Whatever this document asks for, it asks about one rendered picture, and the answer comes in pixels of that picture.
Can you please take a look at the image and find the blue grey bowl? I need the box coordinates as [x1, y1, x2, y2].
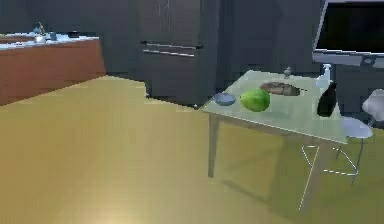
[212, 92, 237, 107]

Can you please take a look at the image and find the dark grey fridge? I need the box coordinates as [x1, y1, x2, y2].
[137, 0, 222, 108]

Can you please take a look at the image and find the green round fruit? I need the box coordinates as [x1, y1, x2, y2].
[239, 88, 271, 113]

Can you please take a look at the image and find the dark brown pan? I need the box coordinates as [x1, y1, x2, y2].
[259, 81, 308, 97]

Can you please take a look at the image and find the pale green table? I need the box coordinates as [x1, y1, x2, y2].
[199, 69, 350, 214]

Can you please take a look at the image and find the black bottle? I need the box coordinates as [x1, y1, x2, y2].
[316, 81, 338, 118]

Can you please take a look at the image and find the white spray bottle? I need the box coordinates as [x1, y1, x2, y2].
[315, 63, 333, 90]

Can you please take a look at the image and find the brown kitchen counter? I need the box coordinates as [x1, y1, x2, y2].
[0, 32, 107, 107]

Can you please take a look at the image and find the white metal chair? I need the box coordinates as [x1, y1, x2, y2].
[301, 88, 384, 186]

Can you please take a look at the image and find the grey sink tap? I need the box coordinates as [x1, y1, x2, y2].
[32, 21, 48, 43]

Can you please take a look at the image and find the black framed television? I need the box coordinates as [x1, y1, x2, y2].
[312, 0, 384, 69]

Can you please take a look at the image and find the grey fridge handle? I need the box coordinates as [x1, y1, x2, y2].
[140, 40, 204, 50]

